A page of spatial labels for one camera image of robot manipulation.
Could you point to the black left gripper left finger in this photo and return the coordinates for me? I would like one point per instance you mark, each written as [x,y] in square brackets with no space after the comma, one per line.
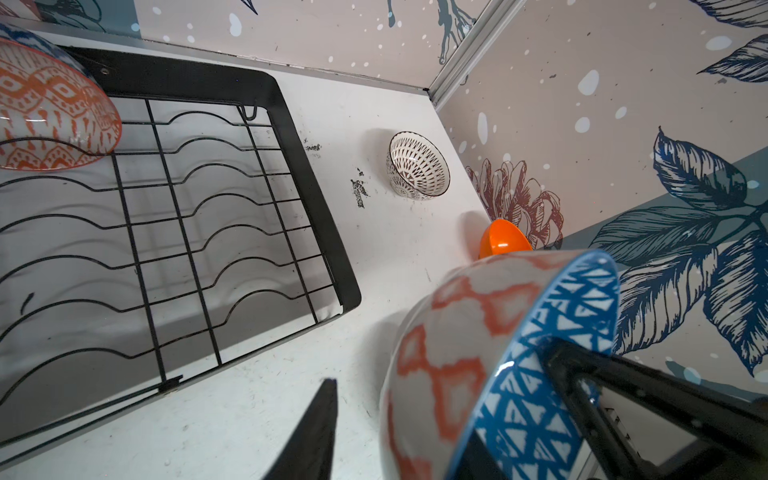
[309,452]

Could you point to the orange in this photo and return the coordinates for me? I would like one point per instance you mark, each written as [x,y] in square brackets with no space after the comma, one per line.
[54,116]

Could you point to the black wire dish rack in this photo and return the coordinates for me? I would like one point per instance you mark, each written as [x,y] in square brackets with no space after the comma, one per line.
[203,239]

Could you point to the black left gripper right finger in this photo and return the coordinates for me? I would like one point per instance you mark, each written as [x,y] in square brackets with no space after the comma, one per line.
[731,434]

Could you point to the white brown patterned bowl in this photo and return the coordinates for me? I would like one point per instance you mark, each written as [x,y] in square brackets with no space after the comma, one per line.
[416,168]

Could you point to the orange plastic bowl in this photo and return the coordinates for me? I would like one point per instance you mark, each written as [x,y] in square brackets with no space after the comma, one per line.
[502,237]

